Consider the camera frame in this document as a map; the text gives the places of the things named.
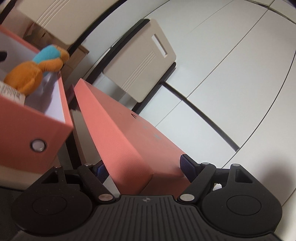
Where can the pink shoe box lid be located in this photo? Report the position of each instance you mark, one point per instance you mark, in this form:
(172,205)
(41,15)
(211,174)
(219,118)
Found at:
(138,157)

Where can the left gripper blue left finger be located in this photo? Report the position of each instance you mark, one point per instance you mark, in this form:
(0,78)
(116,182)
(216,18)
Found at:
(93,177)

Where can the pink open shoe box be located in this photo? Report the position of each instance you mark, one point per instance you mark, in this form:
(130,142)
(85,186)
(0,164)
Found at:
(32,133)

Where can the beige chair right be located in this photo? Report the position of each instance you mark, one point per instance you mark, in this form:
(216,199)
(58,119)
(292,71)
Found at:
(139,62)

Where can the orange plush toy blue shirt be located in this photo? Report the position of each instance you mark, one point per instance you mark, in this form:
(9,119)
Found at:
(27,76)

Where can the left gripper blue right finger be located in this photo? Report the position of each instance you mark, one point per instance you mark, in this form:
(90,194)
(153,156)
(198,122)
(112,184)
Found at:
(199,176)

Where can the beige chair left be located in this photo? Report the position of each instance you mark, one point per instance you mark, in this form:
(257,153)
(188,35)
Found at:
(69,21)

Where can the beige chair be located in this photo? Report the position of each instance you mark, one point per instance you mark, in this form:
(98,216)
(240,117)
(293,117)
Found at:
(69,21)
(139,62)

